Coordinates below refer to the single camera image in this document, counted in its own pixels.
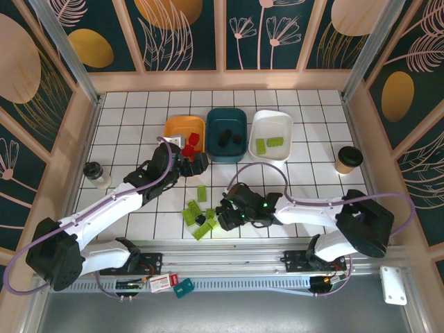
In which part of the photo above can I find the orange plastic container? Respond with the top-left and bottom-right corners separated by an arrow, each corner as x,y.
163,115 -> 207,164

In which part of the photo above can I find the white plastic container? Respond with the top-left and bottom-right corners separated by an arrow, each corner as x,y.
248,109 -> 293,163

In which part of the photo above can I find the small bottle with black cap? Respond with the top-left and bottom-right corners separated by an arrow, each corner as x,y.
83,162 -> 112,190

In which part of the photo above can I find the teal plastic container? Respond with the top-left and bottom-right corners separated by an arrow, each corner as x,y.
205,107 -> 248,163

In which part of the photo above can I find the teal plastic tag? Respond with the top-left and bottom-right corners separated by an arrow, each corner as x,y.
173,277 -> 194,299

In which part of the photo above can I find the black electronics module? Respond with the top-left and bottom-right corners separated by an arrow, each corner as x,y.
114,279 -> 148,296
308,275 -> 348,296

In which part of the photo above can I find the red white label card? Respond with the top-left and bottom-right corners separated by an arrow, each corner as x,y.
149,273 -> 179,294

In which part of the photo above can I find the paper cup with black lid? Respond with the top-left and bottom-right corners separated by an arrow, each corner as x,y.
334,145 -> 364,174

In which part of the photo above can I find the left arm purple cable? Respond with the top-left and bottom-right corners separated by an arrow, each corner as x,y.
3,136 -> 174,300

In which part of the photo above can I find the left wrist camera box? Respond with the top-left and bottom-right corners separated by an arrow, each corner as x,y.
162,134 -> 184,148

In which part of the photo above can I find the aluminium mounting rail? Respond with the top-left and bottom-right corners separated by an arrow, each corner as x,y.
34,239 -> 410,277

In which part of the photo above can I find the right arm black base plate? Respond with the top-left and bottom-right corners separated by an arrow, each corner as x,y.
284,249 -> 348,274

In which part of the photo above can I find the grey slotted cable duct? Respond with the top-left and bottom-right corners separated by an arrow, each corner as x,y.
69,277 -> 313,295

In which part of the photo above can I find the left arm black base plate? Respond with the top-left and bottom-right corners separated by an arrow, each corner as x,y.
130,252 -> 163,275

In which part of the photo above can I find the aluminium frame post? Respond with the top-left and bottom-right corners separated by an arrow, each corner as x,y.
27,0 -> 102,105
341,0 -> 407,102

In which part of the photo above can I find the white mounting bracket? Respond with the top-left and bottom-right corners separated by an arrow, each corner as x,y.
379,265 -> 407,306

